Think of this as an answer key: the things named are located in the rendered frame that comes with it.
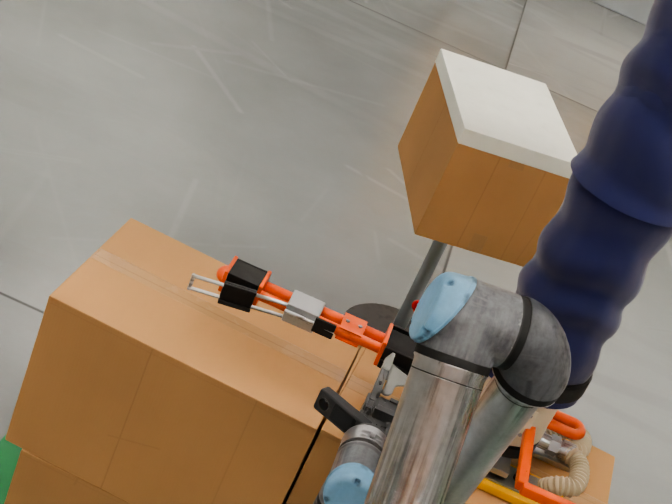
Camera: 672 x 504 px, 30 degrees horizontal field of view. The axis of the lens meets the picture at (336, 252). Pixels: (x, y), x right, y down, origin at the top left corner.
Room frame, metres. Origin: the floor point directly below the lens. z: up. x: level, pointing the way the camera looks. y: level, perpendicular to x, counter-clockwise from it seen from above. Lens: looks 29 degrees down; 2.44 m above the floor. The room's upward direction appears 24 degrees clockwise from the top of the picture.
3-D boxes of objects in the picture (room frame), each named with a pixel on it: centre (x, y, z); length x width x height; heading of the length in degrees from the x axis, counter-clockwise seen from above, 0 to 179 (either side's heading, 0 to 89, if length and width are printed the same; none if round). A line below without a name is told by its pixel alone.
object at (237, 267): (2.18, 0.15, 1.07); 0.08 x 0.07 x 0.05; 89
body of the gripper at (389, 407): (1.89, -0.20, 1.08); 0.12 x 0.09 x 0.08; 179
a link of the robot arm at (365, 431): (1.81, -0.19, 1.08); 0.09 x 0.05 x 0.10; 89
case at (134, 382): (2.21, 0.18, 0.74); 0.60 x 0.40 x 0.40; 86
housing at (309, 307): (2.17, 0.01, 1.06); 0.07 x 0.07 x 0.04; 89
